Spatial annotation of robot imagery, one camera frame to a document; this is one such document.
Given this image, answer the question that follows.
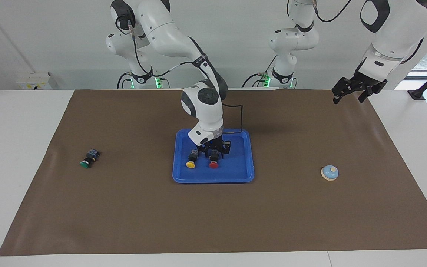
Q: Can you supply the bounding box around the yellow push button switch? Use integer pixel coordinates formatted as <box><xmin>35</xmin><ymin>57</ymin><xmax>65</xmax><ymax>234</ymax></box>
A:
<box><xmin>185</xmin><ymin>149</ymin><xmax>199</xmax><ymax>169</ymax></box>

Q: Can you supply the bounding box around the light blue service bell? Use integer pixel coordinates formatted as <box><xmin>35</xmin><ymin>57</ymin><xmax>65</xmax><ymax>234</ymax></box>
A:
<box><xmin>321</xmin><ymin>165</ymin><xmax>339</xmax><ymax>182</ymax></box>

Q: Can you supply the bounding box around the green push button switch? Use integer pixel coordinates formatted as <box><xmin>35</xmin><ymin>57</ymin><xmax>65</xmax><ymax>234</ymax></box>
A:
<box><xmin>79</xmin><ymin>149</ymin><xmax>100</xmax><ymax>169</ymax></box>

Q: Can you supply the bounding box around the blue plastic tray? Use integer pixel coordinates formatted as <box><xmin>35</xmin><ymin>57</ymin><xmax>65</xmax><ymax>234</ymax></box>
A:
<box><xmin>172</xmin><ymin>128</ymin><xmax>255</xmax><ymax>184</ymax></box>

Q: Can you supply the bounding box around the brown table mat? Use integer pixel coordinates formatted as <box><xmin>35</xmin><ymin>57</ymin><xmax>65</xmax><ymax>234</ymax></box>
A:
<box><xmin>0</xmin><ymin>89</ymin><xmax>427</xmax><ymax>256</ymax></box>

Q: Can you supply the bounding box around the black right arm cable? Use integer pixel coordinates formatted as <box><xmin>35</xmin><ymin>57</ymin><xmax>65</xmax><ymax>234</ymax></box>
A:
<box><xmin>115</xmin><ymin>14</ymin><xmax>244</xmax><ymax>134</ymax></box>

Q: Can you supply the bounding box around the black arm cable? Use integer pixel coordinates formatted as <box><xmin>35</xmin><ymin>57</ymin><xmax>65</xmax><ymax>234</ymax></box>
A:
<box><xmin>314</xmin><ymin>0</ymin><xmax>426</xmax><ymax>64</ymax></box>
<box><xmin>115</xmin><ymin>14</ymin><xmax>244</xmax><ymax>134</ymax></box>

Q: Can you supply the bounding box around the black left base cable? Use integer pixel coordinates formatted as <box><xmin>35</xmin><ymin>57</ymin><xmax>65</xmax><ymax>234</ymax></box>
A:
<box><xmin>242</xmin><ymin>56</ymin><xmax>277</xmax><ymax>88</ymax></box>

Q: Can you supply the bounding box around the black base cable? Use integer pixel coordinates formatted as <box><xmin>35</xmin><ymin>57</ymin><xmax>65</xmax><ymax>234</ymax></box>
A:
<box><xmin>117</xmin><ymin>72</ymin><xmax>132</xmax><ymax>89</ymax></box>
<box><xmin>242</xmin><ymin>56</ymin><xmax>277</xmax><ymax>88</ymax></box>

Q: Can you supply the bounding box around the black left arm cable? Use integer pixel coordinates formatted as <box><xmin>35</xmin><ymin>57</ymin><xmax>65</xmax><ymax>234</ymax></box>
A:
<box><xmin>314</xmin><ymin>0</ymin><xmax>426</xmax><ymax>64</ymax></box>

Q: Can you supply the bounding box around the black right base cable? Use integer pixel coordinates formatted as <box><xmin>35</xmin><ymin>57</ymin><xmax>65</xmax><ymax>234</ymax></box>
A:
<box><xmin>117</xmin><ymin>72</ymin><xmax>132</xmax><ymax>89</ymax></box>

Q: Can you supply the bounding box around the white wall socket box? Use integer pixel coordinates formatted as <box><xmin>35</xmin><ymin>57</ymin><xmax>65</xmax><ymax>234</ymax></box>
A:
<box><xmin>16</xmin><ymin>72</ymin><xmax>53</xmax><ymax>90</ymax></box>

